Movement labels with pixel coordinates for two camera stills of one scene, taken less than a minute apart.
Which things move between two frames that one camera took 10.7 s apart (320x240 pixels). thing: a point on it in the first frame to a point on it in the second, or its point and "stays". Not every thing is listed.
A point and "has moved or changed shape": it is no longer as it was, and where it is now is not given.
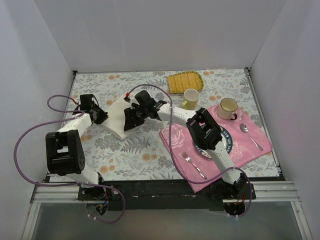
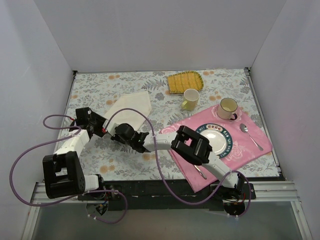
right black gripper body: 133,115 to 119,133
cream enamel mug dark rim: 227,108 stays
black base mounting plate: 171,195 stays
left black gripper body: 100,115 to 100,124
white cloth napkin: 115,122 has moved or changed shape
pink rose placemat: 249,142 stays
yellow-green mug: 190,98 stays
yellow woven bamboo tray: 178,83 stays
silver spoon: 244,129 stays
